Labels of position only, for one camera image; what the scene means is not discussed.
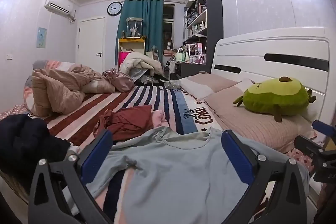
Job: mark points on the teal curtain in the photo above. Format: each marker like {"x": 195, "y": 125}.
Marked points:
{"x": 152, "y": 22}

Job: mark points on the round wall clock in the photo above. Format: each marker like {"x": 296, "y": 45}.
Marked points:
{"x": 114, "y": 8}

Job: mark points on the cream blanket pile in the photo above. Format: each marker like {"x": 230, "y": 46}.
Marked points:
{"x": 141, "y": 62}

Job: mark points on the dark bookshelf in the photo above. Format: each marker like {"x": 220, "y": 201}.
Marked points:
{"x": 214, "y": 16}

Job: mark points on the light blue shirt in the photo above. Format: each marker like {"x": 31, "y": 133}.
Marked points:
{"x": 178, "y": 174}

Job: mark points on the green avocado plush toy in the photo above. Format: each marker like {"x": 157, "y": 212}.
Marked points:
{"x": 273, "y": 98}

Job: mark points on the rust red garment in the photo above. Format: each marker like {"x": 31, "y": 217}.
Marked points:
{"x": 131, "y": 121}

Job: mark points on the dark navy garment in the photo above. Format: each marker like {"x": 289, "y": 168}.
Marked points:
{"x": 26, "y": 140}

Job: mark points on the yellow shelf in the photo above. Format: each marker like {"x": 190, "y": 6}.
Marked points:
{"x": 131, "y": 40}

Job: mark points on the small pink pillow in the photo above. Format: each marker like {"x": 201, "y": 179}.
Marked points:
{"x": 207, "y": 82}

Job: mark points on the pink polka dot sheet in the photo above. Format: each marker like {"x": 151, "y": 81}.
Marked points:
{"x": 302, "y": 161}

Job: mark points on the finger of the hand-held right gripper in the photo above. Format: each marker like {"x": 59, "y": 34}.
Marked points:
{"x": 307, "y": 144}
{"x": 323, "y": 127}

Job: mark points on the white door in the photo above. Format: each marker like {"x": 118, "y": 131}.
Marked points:
{"x": 90, "y": 40}

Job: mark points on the pink garment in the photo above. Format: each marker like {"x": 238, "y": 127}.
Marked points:
{"x": 158, "y": 119}

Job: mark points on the large pink ribbed pillow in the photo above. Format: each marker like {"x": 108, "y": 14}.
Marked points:
{"x": 249, "y": 124}

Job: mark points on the pink patterned quilt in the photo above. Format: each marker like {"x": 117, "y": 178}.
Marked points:
{"x": 60, "y": 65}

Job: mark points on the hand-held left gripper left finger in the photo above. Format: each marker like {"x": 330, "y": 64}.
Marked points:
{"x": 95, "y": 154}

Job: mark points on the beige ribbed comforter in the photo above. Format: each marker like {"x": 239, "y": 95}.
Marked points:
{"x": 57, "y": 92}

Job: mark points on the window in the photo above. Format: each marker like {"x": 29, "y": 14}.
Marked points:
{"x": 168, "y": 12}

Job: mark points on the dark desk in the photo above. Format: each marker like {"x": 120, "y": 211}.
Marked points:
{"x": 191, "y": 69}

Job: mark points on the white headboard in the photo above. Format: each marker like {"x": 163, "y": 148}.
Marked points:
{"x": 262, "y": 43}

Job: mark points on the magenta bag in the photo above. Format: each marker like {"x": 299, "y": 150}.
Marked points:
{"x": 123, "y": 58}

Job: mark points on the small blue wall poster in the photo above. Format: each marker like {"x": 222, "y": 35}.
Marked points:
{"x": 42, "y": 37}

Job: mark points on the mannequin head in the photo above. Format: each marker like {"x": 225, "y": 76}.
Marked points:
{"x": 168, "y": 47}

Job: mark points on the glass display case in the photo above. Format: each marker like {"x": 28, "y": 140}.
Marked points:
{"x": 134, "y": 27}

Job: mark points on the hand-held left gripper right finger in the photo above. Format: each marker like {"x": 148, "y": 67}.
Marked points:
{"x": 236, "y": 158}

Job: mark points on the white air conditioner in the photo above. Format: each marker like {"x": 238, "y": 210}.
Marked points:
{"x": 57, "y": 3}

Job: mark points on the pink handbag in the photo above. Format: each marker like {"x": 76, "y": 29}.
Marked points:
{"x": 118, "y": 79}

